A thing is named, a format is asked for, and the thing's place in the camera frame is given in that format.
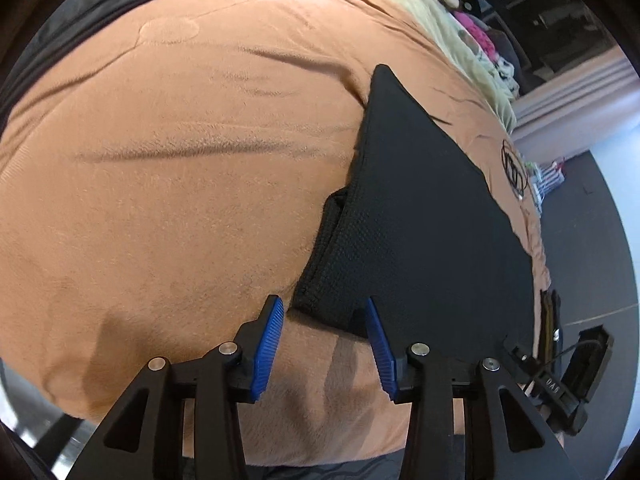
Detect black knit garment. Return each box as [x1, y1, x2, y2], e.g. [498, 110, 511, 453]
[292, 65, 535, 362]

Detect folded black clothes stack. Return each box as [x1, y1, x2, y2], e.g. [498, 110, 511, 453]
[1, 0, 153, 127]

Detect orange bed blanket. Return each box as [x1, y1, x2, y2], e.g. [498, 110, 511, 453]
[1, 0, 550, 466]

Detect white storage shelf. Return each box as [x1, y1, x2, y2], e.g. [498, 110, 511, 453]
[525, 159, 565, 216]

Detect pink curtain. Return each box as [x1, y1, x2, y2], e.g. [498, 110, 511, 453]
[511, 47, 639, 164]

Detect white patterned bedding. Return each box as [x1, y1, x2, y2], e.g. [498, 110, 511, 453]
[457, 21, 521, 101]

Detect cream beige blanket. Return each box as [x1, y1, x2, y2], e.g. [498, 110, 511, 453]
[392, 0, 516, 132]

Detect pink garment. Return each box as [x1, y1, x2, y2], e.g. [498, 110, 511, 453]
[454, 11, 499, 63]

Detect black coiled cable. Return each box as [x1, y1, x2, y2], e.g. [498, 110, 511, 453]
[499, 138, 531, 201]

